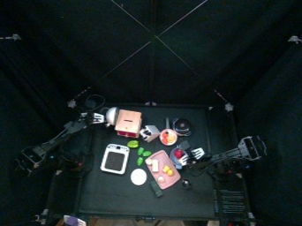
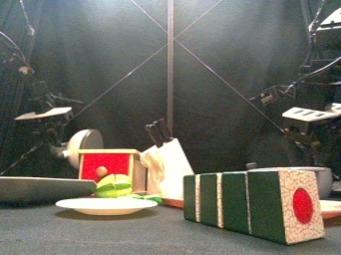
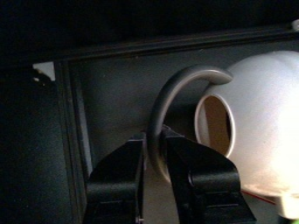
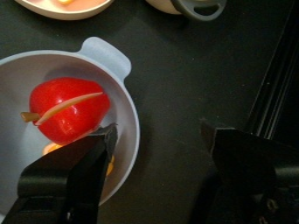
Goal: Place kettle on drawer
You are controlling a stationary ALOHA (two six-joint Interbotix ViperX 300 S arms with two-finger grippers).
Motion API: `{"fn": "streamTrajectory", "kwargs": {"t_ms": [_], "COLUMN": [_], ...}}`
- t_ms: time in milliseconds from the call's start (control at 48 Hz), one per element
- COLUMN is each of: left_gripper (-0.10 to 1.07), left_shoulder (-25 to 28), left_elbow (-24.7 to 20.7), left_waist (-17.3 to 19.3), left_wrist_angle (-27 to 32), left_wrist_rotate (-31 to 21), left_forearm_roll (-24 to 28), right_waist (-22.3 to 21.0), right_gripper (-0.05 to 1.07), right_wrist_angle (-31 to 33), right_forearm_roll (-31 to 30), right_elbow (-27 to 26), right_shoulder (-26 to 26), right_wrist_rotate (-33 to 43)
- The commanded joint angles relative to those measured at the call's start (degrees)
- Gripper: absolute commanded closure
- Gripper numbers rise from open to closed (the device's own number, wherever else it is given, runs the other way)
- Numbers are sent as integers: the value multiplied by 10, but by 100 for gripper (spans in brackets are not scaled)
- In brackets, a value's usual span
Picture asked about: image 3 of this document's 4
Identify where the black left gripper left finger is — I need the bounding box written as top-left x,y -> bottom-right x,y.
81,132 -> 147,224

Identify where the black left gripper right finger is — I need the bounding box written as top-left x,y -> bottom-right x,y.
160,125 -> 258,224

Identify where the white toy kettle grey handle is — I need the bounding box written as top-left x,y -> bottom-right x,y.
145,50 -> 299,221

